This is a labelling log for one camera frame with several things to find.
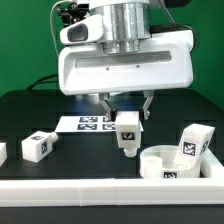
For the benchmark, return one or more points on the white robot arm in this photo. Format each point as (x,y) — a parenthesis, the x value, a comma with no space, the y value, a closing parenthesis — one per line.
(116,13)

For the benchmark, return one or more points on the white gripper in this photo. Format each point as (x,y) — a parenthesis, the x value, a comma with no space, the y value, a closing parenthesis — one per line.
(90,65)

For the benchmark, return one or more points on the white L-shaped fence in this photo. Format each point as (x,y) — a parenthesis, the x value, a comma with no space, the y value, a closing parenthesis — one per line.
(209,189)

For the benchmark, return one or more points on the white round stool seat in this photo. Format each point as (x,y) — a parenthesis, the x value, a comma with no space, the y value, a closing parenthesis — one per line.
(158,162)

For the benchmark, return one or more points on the white block at left edge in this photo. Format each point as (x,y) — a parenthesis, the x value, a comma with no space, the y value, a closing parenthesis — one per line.
(3,153)

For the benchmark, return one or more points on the white marker sheet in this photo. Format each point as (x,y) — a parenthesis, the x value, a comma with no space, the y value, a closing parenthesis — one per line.
(72,124)

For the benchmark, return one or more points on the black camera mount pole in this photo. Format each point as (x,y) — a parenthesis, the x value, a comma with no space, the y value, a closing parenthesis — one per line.
(72,13)

